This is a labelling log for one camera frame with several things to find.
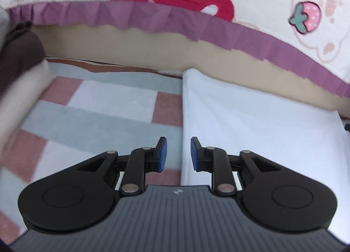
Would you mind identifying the checkered pink grey blanket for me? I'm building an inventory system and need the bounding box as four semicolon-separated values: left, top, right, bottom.
1;61;183;243

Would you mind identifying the cream folded garment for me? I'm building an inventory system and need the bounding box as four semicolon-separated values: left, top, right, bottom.
1;59;53;152

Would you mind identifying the grey folded garment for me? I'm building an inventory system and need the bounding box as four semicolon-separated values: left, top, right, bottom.
0;7;11;51

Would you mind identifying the white garment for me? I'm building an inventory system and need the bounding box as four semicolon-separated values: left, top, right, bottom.
181;69;349;243

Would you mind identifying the white cartoon print quilt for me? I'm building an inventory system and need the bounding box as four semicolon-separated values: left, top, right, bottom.
0;0;350;120

